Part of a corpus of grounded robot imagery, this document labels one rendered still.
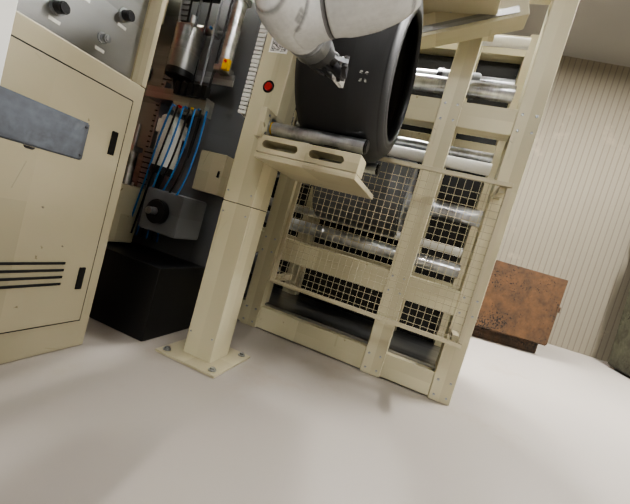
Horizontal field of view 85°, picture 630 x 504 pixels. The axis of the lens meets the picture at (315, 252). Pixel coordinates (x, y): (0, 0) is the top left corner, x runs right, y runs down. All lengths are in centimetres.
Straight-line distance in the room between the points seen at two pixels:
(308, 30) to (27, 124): 50
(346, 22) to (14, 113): 53
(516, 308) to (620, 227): 231
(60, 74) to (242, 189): 60
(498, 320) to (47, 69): 374
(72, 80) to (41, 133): 81
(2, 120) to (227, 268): 103
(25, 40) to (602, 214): 567
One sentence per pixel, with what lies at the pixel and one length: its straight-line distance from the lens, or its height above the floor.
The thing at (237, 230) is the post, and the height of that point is 52.
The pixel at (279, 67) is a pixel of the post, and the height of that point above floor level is 113.
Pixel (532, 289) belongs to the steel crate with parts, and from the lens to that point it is 403.
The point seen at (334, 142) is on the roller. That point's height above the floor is 89.
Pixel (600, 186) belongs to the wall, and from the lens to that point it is 580.
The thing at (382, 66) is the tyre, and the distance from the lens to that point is 112.
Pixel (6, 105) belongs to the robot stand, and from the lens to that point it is 40.
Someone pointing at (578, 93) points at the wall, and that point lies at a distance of 596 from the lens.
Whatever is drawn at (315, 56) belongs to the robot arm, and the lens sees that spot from 85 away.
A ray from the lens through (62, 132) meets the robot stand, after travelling 43.
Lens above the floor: 61
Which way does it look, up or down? 4 degrees down
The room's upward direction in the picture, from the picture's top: 16 degrees clockwise
